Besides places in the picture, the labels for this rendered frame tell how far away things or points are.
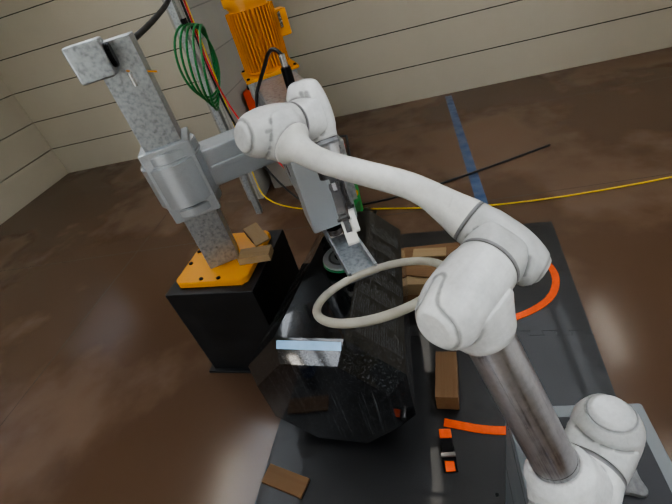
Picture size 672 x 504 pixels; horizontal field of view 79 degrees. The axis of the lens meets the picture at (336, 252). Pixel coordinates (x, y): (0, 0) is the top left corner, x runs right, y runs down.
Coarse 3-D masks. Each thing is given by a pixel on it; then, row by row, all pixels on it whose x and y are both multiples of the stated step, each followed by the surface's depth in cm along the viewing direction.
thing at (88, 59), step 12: (72, 48) 165; (84, 48) 166; (96, 48) 167; (108, 48) 170; (72, 60) 167; (84, 60) 168; (96, 60) 170; (108, 60) 171; (84, 72) 170; (96, 72) 172; (108, 72) 173; (84, 84) 173
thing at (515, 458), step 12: (564, 408) 130; (636, 408) 125; (648, 420) 122; (648, 432) 119; (516, 444) 126; (648, 444) 117; (660, 444) 116; (516, 456) 124; (660, 456) 114; (516, 468) 128; (660, 468) 112; (516, 480) 132; (516, 492) 136
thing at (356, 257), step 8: (328, 240) 186; (336, 240) 188; (344, 240) 186; (360, 240) 175; (336, 248) 175; (344, 248) 181; (352, 248) 180; (360, 248) 178; (336, 256) 178; (344, 256) 176; (352, 256) 175; (360, 256) 173; (368, 256) 166; (344, 264) 164; (352, 264) 170; (360, 264) 169; (368, 264) 168; (376, 264) 160; (352, 272) 166; (376, 272) 162
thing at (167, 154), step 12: (168, 144) 203; (180, 144) 202; (192, 144) 209; (144, 156) 200; (156, 156) 201; (168, 156) 201; (180, 156) 204; (192, 156) 207; (144, 168) 203; (204, 180) 215; (216, 192) 227; (168, 204) 216; (204, 204) 220; (216, 204) 224; (180, 216) 221; (192, 216) 223
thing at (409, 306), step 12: (384, 264) 160; (396, 264) 158; (408, 264) 155; (420, 264) 151; (432, 264) 144; (348, 276) 160; (360, 276) 160; (336, 288) 155; (324, 300) 148; (384, 312) 117; (396, 312) 116; (408, 312) 117; (324, 324) 127; (336, 324) 123; (348, 324) 120; (360, 324) 118; (372, 324) 117
